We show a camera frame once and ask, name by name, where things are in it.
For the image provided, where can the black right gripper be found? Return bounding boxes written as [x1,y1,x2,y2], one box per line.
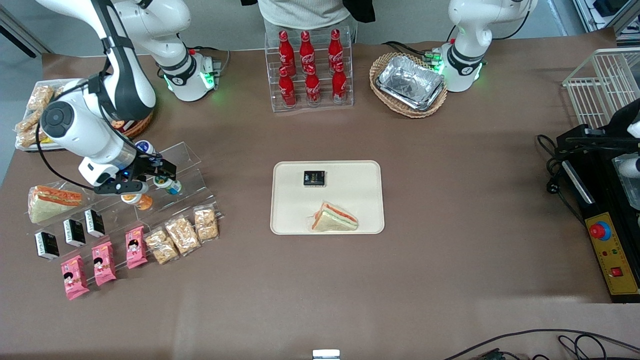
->
[111,153,177,184]

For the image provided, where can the green gum bottle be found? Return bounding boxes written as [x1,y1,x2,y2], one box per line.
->
[153,176,183,196]

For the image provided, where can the orange gum bottle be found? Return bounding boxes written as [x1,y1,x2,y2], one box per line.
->
[120,192,154,211]

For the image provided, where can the white rectangular snack tray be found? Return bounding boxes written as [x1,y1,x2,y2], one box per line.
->
[14,78,92,152]

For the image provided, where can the cream plastic tray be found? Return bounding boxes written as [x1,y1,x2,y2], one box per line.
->
[270,160,386,236]

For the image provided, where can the silver foil tray stack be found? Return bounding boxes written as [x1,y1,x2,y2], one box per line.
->
[375,55,446,112]

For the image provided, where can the clear acrylic stepped display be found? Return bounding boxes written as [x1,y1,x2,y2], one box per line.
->
[25,141,224,301]

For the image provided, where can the brown round wicker basket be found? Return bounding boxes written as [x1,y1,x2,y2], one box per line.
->
[119,111,155,139]

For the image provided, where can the clear-bagged granola snack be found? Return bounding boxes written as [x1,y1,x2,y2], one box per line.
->
[192,204,220,244]
[18,124,51,149]
[14,107,44,134]
[27,84,55,112]
[164,215,201,257]
[144,226,180,265]

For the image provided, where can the pink snack packet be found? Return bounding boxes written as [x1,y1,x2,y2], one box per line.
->
[60,254,90,301]
[91,240,117,287]
[124,225,149,270]

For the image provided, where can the wrapped triangle sandwich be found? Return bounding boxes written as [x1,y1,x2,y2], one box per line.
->
[27,184,84,225]
[311,201,360,233]

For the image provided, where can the red cola bottle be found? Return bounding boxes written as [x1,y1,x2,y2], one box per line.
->
[299,30,316,74]
[278,66,297,109]
[331,61,348,105]
[304,64,322,106]
[327,28,345,72]
[278,30,296,77]

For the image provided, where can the clear acrylic bottle rack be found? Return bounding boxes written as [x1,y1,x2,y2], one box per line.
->
[264,25,355,113]

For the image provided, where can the person in white shirt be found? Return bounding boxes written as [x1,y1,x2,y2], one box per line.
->
[240,0,376,30]

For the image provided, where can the light oval wicker basket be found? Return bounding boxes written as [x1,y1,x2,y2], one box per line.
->
[369,52,449,119]

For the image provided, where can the black sealing machine yellow panel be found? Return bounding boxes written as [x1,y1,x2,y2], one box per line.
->
[556,99,640,304]

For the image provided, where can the clear plastic container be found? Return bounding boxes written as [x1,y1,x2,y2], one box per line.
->
[612,154,640,182]

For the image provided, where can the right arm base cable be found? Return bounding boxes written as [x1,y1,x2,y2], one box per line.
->
[187,45,231,89]

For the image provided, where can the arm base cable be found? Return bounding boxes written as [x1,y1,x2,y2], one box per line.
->
[382,40,447,67]
[187,45,231,89]

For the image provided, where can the left arm base cable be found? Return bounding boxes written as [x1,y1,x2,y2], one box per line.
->
[382,40,447,67]

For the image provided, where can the black power cable with plug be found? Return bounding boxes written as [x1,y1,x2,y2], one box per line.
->
[536,134,586,226]

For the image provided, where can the long black floor cable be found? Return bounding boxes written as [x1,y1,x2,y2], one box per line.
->
[442,328,640,360]

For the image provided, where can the white wire basket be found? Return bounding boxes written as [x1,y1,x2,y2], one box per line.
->
[562,47,640,132]

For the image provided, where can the coiled black cable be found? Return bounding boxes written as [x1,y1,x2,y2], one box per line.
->
[557,333,608,360]

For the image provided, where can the metal frame shelf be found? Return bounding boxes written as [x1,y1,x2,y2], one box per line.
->
[572,0,640,44]

